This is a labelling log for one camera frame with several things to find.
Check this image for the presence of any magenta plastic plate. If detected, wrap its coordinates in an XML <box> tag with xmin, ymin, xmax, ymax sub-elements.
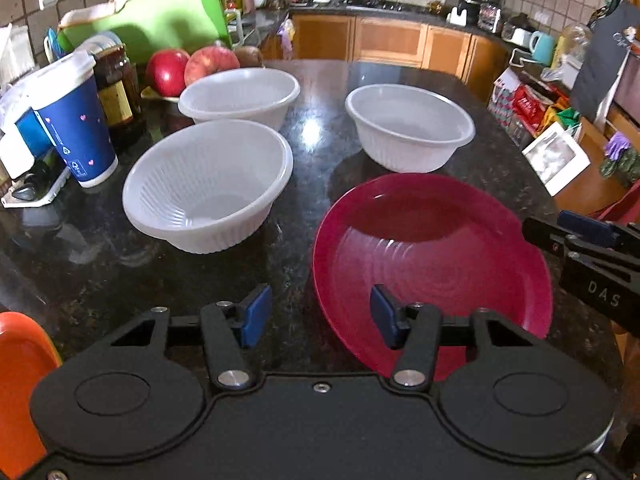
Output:
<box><xmin>311</xmin><ymin>174</ymin><xmax>553</xmax><ymax>376</ymax></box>

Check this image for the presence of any white plastic bowl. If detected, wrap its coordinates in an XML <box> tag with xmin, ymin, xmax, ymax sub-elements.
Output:
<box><xmin>345</xmin><ymin>84</ymin><xmax>476</xmax><ymax>174</ymax></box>
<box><xmin>178</xmin><ymin>67</ymin><xmax>300</xmax><ymax>131</ymax></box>
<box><xmin>122</xmin><ymin>119</ymin><xmax>293</xmax><ymax>255</ymax></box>

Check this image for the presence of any orange plastic plate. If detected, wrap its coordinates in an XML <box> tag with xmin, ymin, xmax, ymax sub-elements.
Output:
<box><xmin>0</xmin><ymin>311</ymin><xmax>62</xmax><ymax>479</ymax></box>

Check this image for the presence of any red hanging towel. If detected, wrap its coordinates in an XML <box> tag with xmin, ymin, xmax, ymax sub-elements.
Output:
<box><xmin>597</xmin><ymin>188</ymin><xmax>640</xmax><ymax>224</ymax></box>

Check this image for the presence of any white picture box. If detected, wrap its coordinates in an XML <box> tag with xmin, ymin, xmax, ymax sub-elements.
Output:
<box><xmin>522</xmin><ymin>122</ymin><xmax>590</xmax><ymax>196</ymax></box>

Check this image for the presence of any red snack bag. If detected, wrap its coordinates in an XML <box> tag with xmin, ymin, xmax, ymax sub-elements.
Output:
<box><xmin>511</xmin><ymin>84</ymin><xmax>552</xmax><ymax>134</ymax></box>

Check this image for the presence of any teal electric kettle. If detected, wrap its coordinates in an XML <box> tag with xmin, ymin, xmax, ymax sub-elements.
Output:
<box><xmin>529</xmin><ymin>30</ymin><xmax>555</xmax><ymax>66</ymax></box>

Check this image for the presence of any white tray with items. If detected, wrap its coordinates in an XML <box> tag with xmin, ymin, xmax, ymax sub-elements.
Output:
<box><xmin>1</xmin><ymin>160</ymin><xmax>70</xmax><ymax>209</ymax></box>

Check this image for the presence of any dark hanging apron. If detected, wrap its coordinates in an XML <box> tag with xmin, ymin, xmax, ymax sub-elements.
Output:
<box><xmin>570</xmin><ymin>0</ymin><xmax>639</xmax><ymax>124</ymax></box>

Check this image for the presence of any red apple left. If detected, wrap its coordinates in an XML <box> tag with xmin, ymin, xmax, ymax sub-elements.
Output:
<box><xmin>145</xmin><ymin>49</ymin><xmax>190</xmax><ymax>98</ymax></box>

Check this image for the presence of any red apple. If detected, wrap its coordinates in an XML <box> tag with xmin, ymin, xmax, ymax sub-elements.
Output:
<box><xmin>184</xmin><ymin>46</ymin><xmax>240</xmax><ymax>86</ymax></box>
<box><xmin>145</xmin><ymin>49</ymin><xmax>190</xmax><ymax>98</ymax></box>

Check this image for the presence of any red apple right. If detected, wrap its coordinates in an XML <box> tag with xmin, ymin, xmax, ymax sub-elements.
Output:
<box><xmin>184</xmin><ymin>46</ymin><xmax>240</xmax><ymax>86</ymax></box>

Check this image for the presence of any brown kiwi fruit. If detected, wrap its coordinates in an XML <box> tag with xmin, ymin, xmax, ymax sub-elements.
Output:
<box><xmin>234</xmin><ymin>46</ymin><xmax>264</xmax><ymax>68</ymax></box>

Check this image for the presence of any dark sauce jar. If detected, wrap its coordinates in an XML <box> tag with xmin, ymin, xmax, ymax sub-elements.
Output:
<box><xmin>94</xmin><ymin>44</ymin><xmax>140</xmax><ymax>128</ymax></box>

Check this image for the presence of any blue paper cup white lid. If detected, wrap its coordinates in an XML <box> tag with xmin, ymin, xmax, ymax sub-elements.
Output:
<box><xmin>26</xmin><ymin>51</ymin><xmax>118</xmax><ymax>188</ymax></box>

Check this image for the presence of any green cutting board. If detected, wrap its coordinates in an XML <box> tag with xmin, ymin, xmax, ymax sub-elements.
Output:
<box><xmin>58</xmin><ymin>0</ymin><xmax>231</xmax><ymax>64</ymax></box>

